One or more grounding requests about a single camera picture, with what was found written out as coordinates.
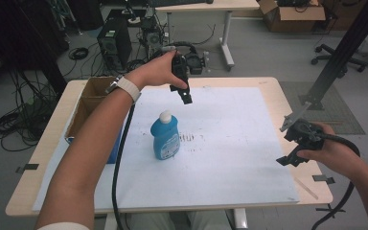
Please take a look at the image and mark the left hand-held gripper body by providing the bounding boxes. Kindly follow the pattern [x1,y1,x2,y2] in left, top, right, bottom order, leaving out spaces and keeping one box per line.
[171,53,192,94]

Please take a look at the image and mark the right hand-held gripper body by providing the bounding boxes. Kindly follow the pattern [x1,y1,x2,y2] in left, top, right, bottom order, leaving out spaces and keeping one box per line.
[279,103,326,151]

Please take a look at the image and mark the person's left hand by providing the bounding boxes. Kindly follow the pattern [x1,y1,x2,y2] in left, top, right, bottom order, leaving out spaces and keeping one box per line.
[125,50,189,94]

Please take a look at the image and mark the person's right hand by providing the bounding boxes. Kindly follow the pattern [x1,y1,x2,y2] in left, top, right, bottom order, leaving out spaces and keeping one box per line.
[296,122,364,180]

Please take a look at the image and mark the black device on floor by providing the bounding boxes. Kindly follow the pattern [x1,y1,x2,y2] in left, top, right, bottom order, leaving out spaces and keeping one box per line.
[184,51,211,77]

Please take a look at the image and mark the black tape strip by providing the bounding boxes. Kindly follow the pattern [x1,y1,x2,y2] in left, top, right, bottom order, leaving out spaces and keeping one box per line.
[14,163,40,175]
[311,173,336,186]

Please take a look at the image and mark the small open computer case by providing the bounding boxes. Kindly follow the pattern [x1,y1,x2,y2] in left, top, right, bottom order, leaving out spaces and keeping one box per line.
[140,15,167,58]

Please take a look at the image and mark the grey floor mat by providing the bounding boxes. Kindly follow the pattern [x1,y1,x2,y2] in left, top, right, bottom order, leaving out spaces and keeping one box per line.
[279,80,366,136]

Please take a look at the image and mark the white wristwatch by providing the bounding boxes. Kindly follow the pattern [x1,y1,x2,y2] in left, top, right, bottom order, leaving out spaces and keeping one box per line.
[104,74,143,104]

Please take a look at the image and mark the blue bottle with white cap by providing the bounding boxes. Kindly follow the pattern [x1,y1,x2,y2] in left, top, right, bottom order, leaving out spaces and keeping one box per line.
[149,109,182,161]

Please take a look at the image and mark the white paper sheet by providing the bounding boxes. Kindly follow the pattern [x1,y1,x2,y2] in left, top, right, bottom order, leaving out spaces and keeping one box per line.
[32,86,301,214]

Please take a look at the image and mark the black computer tower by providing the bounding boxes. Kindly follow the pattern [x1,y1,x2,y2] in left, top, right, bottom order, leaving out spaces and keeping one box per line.
[96,16,133,73]

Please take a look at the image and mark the light wooden desk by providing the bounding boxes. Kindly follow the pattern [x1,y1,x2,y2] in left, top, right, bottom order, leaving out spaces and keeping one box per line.
[154,0,261,72]

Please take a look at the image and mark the white table leg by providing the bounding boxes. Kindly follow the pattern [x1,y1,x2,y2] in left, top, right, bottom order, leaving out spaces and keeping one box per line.
[232,208,249,230]

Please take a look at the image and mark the black office chair base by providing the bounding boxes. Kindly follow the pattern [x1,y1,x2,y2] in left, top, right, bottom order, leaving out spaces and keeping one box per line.
[310,43,368,74]

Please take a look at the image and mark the open cardboard box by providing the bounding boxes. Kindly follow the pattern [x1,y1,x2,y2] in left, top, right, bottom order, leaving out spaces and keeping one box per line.
[63,76,125,165]

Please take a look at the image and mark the black aluminium stand beam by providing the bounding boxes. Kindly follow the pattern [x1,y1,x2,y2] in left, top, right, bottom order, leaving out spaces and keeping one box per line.
[298,0,368,111]

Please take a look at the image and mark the brown cardboard box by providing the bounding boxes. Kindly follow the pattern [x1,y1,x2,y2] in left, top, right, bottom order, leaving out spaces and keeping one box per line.
[256,0,327,34]

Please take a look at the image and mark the white sleeve cuff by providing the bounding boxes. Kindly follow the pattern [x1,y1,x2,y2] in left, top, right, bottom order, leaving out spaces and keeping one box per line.
[37,221,91,230]

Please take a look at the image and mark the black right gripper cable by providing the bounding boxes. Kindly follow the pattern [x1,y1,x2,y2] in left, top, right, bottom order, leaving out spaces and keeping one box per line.
[310,131,362,230]

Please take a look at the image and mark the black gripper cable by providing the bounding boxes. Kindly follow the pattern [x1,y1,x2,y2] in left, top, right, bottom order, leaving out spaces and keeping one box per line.
[111,103,137,230]
[310,131,362,230]

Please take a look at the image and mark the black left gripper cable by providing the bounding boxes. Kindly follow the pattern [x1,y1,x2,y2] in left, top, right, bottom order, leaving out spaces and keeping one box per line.
[111,103,137,230]

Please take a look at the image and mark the coiled black cable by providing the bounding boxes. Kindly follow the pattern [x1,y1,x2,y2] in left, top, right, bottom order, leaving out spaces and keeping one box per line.
[67,46,90,61]

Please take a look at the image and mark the tangle of black floor cables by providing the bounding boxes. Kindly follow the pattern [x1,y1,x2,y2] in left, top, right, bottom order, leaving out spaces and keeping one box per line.
[0,69,60,153]

